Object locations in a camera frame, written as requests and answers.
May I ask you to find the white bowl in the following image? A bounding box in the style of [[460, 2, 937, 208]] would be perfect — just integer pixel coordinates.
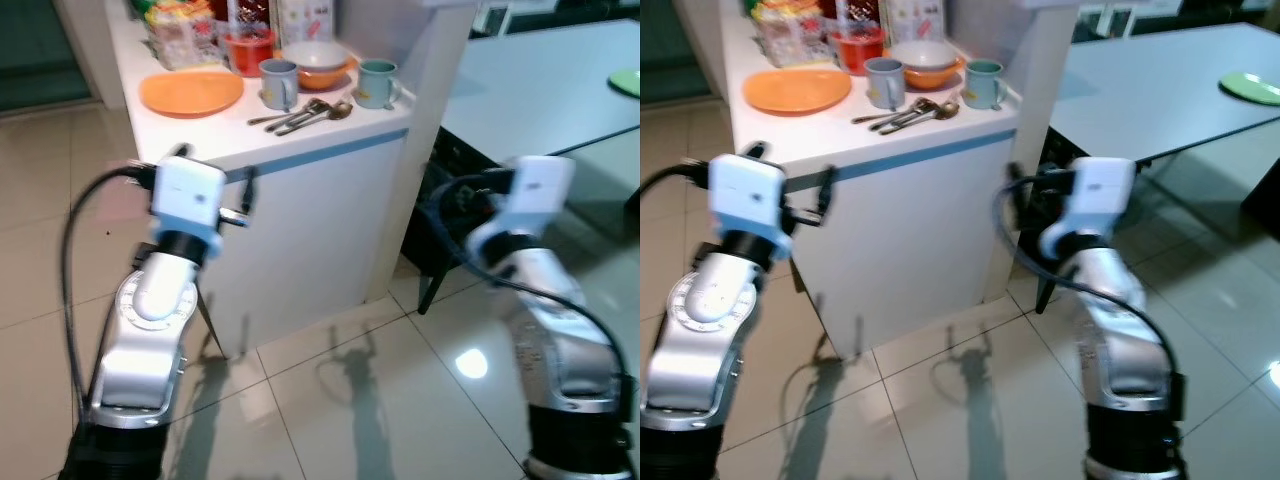
[[283, 41, 351, 77], [888, 40, 959, 76]]

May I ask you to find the orange plastic plate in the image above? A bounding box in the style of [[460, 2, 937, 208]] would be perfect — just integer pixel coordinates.
[[742, 66, 854, 116], [139, 68, 245, 119]]

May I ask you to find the white kitchen counter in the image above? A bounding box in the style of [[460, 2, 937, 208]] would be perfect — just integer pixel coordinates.
[[672, 0, 1087, 361], [55, 0, 477, 359]]

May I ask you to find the black chair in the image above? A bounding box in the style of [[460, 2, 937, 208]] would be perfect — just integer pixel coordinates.
[[400, 130, 521, 316], [1010, 130, 1101, 316]]

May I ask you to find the grey blue mug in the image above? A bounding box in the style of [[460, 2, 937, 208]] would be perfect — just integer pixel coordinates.
[[864, 57, 908, 111], [259, 58, 301, 112]]

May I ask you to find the silver metal fork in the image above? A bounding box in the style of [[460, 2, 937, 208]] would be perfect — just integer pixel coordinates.
[[248, 98, 329, 126], [852, 97, 936, 126]]

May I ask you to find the orange white noodle pack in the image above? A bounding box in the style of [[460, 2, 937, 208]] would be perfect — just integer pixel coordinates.
[[750, 0, 831, 69], [143, 0, 223, 71]]

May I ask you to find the red translucent cup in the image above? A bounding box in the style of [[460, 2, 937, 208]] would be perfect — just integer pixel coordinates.
[[222, 28, 277, 78], [830, 25, 887, 77]]

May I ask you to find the pale green mug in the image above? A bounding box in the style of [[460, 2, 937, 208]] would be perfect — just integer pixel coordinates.
[[963, 59, 1009, 111], [356, 59, 403, 111]]

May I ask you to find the grey dining table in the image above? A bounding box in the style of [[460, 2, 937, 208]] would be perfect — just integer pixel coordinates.
[[1050, 22, 1280, 166], [440, 18, 641, 161]]

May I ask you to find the dark glass door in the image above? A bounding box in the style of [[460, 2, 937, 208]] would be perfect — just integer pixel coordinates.
[[0, 0, 97, 113], [640, 0, 701, 107]]

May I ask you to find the orange plastic bowl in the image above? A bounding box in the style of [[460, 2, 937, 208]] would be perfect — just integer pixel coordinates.
[[905, 60, 967, 92], [297, 60, 359, 92]]

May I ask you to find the dark red snack bag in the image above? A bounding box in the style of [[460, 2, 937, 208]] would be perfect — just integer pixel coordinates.
[[210, 0, 271, 31], [815, 0, 881, 29]]

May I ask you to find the white printed food pack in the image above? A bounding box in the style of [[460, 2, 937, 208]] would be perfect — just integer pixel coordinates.
[[275, 0, 337, 46], [885, 0, 947, 44]]

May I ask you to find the black furniture piece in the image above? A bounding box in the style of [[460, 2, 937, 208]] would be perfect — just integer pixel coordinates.
[[1240, 160, 1280, 241]]

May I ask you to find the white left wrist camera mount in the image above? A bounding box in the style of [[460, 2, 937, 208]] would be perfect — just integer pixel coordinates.
[[708, 155, 792, 263], [150, 157, 228, 263]]

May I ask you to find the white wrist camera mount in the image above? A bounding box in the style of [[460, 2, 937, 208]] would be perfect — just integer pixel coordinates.
[[150, 157, 228, 263], [708, 155, 792, 263], [1038, 157, 1139, 257], [468, 155, 577, 257]]

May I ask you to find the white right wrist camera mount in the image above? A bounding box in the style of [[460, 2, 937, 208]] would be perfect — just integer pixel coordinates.
[[468, 155, 577, 257], [1038, 157, 1139, 257]]

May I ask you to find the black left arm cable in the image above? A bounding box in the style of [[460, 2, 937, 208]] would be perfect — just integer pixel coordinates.
[[57, 163, 157, 421], [640, 160, 716, 201]]

